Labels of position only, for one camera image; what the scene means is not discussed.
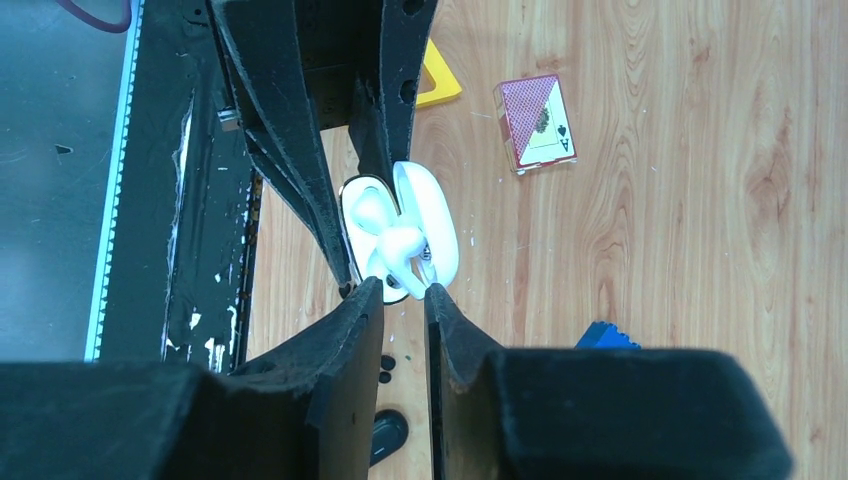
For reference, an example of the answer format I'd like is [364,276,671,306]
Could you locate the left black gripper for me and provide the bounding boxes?
[209,0,437,292]

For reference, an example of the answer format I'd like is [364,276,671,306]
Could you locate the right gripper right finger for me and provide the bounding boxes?
[424,284,793,479]

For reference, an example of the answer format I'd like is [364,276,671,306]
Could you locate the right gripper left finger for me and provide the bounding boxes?
[1,278,384,479]

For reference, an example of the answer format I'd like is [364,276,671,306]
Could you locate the white earbud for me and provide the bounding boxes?
[348,186,398,236]
[376,225,426,300]

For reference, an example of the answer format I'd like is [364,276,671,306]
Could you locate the white earbud charging case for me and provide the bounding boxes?
[339,161,460,305]

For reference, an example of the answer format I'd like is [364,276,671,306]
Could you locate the black earbud case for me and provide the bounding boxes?
[370,409,409,467]

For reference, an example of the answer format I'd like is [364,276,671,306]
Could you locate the black earbud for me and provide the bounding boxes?
[378,354,396,384]

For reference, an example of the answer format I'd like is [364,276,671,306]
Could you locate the blue toy brick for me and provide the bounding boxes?
[575,321,641,349]

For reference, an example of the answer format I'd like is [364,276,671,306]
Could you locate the yellow triangular plastic piece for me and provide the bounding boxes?
[416,39,463,108]

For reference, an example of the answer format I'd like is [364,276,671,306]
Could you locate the pink snack packet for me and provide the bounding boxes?
[494,74,578,175]

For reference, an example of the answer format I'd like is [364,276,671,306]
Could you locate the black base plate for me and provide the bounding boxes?
[84,1,262,373]

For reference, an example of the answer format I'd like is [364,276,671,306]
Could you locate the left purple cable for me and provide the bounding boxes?
[56,0,134,34]

